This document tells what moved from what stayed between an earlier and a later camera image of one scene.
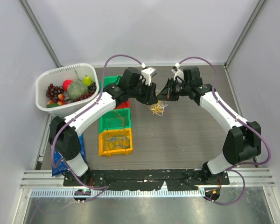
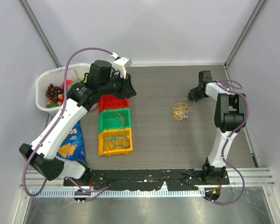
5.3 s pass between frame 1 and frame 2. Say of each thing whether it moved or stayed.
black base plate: stayed
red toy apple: stayed
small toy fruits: stayed
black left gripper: moved
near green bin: stayed
